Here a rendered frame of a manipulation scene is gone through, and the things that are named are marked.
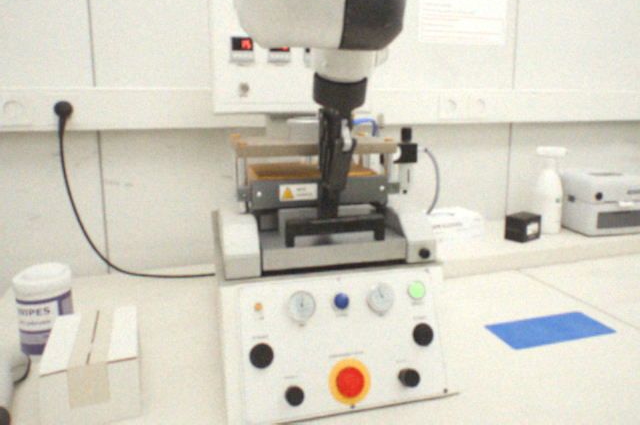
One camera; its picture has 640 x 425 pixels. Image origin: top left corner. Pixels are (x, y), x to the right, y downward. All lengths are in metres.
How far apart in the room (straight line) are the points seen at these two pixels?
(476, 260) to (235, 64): 0.74
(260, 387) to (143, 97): 0.78
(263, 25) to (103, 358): 0.49
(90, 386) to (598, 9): 1.74
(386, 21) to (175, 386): 0.61
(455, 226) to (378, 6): 0.92
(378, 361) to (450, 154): 0.93
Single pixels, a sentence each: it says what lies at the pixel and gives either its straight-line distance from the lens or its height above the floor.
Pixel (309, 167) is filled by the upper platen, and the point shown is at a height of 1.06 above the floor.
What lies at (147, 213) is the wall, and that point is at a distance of 1.36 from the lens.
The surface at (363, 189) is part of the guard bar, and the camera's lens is 0.83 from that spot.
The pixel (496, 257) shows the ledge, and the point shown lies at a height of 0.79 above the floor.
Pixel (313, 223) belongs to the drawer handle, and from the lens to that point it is 0.72.
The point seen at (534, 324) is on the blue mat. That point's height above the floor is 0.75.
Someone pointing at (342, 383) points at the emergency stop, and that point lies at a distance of 0.74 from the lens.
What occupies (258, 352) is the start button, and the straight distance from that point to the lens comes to 0.72.
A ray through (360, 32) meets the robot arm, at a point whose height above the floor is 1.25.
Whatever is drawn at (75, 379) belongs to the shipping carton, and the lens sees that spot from 0.77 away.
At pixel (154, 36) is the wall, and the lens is 1.33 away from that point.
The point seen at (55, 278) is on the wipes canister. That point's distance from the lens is 0.96.
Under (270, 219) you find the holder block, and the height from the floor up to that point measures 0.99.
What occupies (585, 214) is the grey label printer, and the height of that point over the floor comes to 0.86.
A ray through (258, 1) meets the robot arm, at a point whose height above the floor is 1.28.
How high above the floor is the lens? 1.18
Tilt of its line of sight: 9 degrees down
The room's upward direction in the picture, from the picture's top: straight up
